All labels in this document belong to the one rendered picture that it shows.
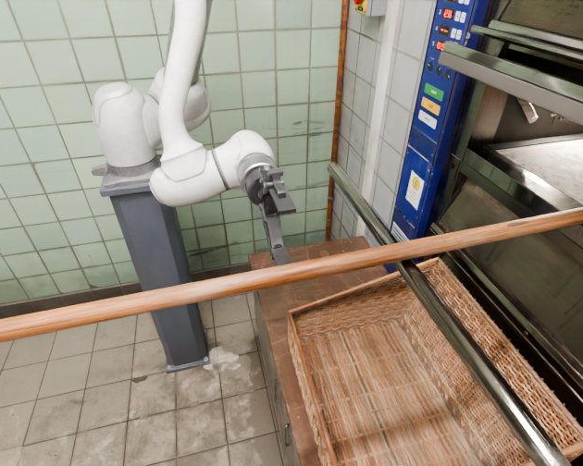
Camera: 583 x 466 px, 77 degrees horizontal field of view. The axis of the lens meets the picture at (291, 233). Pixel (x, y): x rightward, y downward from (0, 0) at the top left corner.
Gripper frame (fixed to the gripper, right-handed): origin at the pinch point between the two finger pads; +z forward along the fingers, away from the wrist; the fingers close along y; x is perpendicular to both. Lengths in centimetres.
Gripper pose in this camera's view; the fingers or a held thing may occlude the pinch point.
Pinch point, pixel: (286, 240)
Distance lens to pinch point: 64.1
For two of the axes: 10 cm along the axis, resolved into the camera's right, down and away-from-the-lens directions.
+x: -9.6, 1.6, -2.1
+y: 0.0, 7.9, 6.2
